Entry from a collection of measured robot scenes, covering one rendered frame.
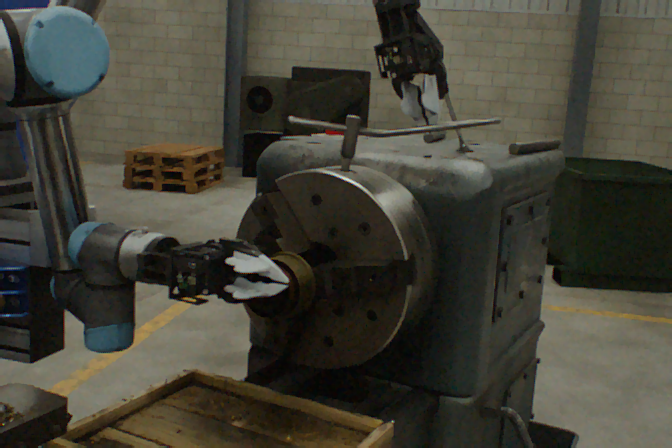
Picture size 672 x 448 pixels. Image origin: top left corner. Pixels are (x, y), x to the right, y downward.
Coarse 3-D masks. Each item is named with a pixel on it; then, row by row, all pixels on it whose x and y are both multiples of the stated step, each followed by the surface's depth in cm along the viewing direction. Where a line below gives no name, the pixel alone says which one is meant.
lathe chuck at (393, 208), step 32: (288, 192) 120; (320, 192) 117; (352, 192) 115; (384, 192) 117; (256, 224) 123; (320, 224) 118; (352, 224) 115; (384, 224) 113; (416, 224) 118; (352, 256) 116; (384, 256) 113; (416, 256) 115; (416, 288) 115; (256, 320) 126; (320, 320) 120; (352, 320) 118; (384, 320) 115; (416, 320) 122; (320, 352) 121; (352, 352) 118
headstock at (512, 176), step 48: (288, 144) 142; (336, 144) 144; (384, 144) 151; (432, 144) 159; (480, 144) 167; (432, 192) 125; (480, 192) 122; (528, 192) 152; (480, 240) 124; (528, 240) 152; (480, 288) 125; (528, 288) 159; (432, 336) 129; (480, 336) 128; (432, 384) 130; (480, 384) 131
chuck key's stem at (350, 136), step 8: (352, 120) 117; (360, 120) 117; (352, 128) 117; (344, 136) 118; (352, 136) 117; (344, 144) 118; (352, 144) 118; (344, 152) 118; (352, 152) 118; (344, 160) 119; (344, 168) 119
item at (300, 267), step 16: (272, 256) 112; (288, 256) 111; (288, 272) 108; (304, 272) 109; (288, 288) 106; (304, 288) 108; (256, 304) 108; (272, 304) 111; (288, 304) 106; (304, 304) 110
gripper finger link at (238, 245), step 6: (222, 240) 108; (228, 240) 107; (234, 240) 107; (240, 240) 107; (228, 246) 107; (234, 246) 106; (240, 246) 106; (246, 246) 106; (252, 246) 107; (228, 252) 107; (240, 252) 106; (246, 252) 106; (252, 252) 106; (258, 252) 106
